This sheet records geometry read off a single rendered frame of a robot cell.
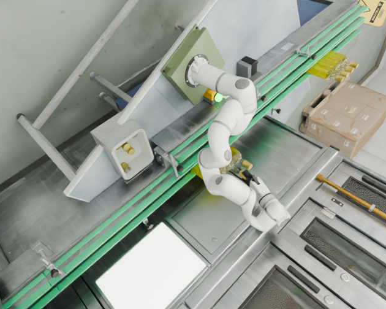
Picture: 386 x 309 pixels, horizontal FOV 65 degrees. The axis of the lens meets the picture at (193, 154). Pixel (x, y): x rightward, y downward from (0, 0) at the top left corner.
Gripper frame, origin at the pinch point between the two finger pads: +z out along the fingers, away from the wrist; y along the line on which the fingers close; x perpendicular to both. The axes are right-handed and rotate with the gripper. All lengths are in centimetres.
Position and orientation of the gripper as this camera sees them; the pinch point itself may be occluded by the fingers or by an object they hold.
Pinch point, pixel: (246, 176)
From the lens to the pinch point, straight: 150.7
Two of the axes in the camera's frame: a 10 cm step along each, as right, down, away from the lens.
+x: -8.7, 4.3, -2.3
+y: -1.2, -6.4, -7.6
